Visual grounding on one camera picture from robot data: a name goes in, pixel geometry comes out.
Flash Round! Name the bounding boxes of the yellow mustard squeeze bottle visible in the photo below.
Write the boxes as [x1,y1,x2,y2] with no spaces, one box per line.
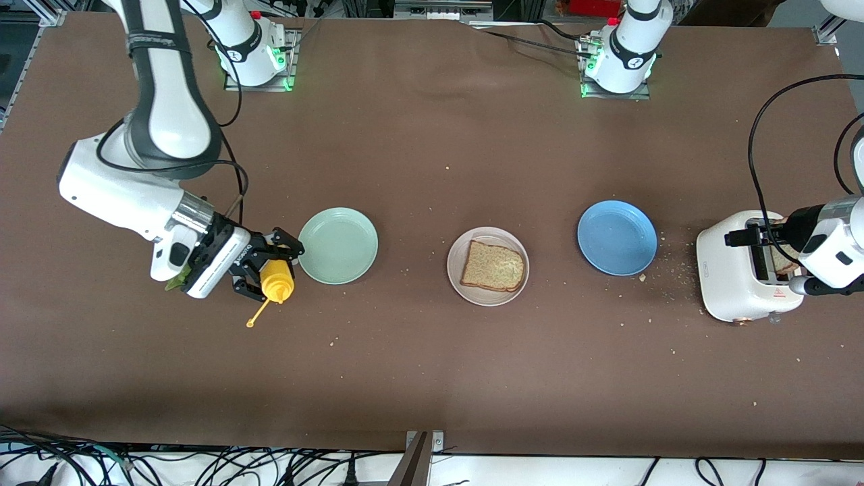
[246,259,296,329]

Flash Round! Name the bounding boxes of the long black arm cable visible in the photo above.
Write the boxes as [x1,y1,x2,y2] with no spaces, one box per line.
[97,0,249,223]
[747,73,864,237]

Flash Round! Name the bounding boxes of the aluminium corner profile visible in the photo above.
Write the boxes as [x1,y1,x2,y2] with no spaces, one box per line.
[813,10,851,47]

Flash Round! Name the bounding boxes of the blue plate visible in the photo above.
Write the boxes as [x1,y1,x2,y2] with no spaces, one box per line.
[577,200,658,277]

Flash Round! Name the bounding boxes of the aluminium table rail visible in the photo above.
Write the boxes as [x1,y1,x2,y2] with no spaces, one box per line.
[0,7,68,132]

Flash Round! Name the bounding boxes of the mint green plate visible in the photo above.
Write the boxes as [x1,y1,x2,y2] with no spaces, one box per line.
[297,207,379,286]

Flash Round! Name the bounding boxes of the grey metal frame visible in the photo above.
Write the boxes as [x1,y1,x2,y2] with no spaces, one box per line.
[395,0,493,21]

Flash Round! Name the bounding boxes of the black cable tangle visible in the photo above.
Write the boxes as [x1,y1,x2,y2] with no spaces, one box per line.
[0,425,473,486]

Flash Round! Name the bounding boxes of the red box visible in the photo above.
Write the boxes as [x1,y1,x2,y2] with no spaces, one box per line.
[569,0,625,18]

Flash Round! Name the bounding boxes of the metal mounting bracket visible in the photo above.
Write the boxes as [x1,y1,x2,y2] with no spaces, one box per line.
[388,430,445,486]

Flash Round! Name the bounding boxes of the white toaster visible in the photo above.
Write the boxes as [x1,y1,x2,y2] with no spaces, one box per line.
[696,210,805,326]

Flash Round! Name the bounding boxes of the beige plate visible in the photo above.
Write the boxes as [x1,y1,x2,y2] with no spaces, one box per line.
[447,226,531,307]

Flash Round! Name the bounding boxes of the brown bread slice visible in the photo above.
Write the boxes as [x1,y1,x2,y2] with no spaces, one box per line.
[460,240,526,293]
[771,217,804,276]

